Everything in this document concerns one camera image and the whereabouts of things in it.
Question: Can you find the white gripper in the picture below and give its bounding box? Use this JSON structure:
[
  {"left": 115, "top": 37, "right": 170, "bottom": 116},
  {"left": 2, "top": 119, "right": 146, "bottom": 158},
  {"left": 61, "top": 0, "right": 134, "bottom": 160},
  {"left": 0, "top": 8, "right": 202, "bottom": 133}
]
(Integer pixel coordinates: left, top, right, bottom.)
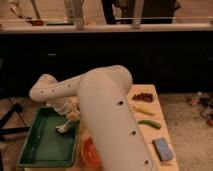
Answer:
[{"left": 65, "top": 99, "right": 80, "bottom": 121}]

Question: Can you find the white scrub brush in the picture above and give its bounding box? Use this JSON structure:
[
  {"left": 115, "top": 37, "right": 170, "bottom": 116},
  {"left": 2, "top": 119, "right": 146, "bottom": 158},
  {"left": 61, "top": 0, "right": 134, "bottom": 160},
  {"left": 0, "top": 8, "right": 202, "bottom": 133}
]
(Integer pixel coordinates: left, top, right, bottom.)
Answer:
[{"left": 56, "top": 120, "right": 72, "bottom": 134}]

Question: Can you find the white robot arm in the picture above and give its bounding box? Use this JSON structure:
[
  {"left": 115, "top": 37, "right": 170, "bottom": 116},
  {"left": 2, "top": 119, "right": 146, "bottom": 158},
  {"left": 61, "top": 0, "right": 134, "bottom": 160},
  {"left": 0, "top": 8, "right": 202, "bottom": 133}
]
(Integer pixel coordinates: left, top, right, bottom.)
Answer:
[{"left": 29, "top": 65, "right": 159, "bottom": 171}]

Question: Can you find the green plastic tray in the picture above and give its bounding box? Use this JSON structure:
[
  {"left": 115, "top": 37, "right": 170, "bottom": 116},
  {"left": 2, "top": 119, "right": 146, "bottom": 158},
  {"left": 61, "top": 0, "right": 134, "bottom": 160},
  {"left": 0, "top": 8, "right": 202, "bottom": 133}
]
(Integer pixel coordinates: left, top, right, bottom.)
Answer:
[{"left": 17, "top": 107, "right": 80, "bottom": 168}]

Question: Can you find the black tripod stand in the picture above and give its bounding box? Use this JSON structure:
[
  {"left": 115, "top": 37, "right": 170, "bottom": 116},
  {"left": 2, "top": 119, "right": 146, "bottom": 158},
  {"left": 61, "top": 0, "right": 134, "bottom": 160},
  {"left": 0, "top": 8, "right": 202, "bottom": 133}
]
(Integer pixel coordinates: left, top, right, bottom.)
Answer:
[{"left": 0, "top": 101, "right": 29, "bottom": 142}]

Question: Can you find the purple grapes toy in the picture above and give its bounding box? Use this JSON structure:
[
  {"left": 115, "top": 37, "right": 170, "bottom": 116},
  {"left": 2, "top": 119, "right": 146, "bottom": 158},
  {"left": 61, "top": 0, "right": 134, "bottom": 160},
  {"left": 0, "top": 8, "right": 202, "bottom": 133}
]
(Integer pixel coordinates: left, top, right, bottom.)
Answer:
[{"left": 132, "top": 93, "right": 153, "bottom": 102}]

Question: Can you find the green cucumber toy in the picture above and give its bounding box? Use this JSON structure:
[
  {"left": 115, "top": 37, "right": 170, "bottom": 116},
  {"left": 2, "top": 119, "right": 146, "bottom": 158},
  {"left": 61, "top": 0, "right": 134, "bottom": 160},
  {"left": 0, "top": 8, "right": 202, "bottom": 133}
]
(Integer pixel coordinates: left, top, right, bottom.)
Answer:
[{"left": 138, "top": 120, "right": 162, "bottom": 129}]

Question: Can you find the blue sponge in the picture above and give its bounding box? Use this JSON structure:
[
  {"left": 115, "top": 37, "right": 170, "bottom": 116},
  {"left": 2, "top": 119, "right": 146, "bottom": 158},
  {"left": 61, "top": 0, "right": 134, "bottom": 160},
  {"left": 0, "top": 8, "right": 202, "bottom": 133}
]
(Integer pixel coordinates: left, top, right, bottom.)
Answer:
[{"left": 152, "top": 137, "right": 173, "bottom": 162}]

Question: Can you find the black counter barrier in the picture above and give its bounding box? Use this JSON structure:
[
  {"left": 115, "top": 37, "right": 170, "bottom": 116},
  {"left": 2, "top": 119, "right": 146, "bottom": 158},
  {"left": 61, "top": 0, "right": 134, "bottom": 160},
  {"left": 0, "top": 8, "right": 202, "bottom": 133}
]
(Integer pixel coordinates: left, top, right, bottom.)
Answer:
[{"left": 0, "top": 24, "right": 213, "bottom": 97}]

